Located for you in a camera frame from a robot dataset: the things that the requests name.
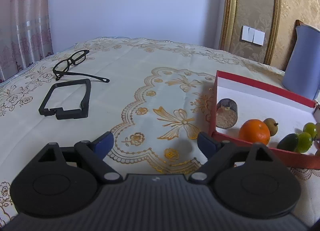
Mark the red shallow cardboard box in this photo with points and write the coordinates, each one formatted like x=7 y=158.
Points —
x=258 y=100

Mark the gold picture frame moulding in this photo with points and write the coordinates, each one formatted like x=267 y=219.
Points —
x=262 y=15

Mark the large black plastic frame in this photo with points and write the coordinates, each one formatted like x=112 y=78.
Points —
x=67 y=100

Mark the black eyeglasses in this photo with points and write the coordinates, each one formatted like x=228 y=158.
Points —
x=62 y=68

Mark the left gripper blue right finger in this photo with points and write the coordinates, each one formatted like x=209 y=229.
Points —
x=218 y=154

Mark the blue electric kettle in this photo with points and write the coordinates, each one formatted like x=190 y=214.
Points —
x=302 y=71

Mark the white wall switch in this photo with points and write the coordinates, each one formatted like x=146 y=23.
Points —
x=252 y=35

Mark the green cucumber slice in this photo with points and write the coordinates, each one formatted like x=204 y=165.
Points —
x=289 y=142

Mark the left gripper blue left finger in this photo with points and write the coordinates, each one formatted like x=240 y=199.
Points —
x=90 y=157

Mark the pink floral curtain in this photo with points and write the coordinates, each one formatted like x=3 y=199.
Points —
x=25 y=35

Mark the small brown kiwi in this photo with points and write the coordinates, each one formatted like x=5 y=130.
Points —
x=272 y=126

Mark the green tomato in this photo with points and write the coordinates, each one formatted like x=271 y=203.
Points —
x=311 y=129
x=304 y=142

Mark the orange tangerine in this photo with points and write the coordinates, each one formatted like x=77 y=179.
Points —
x=253 y=131

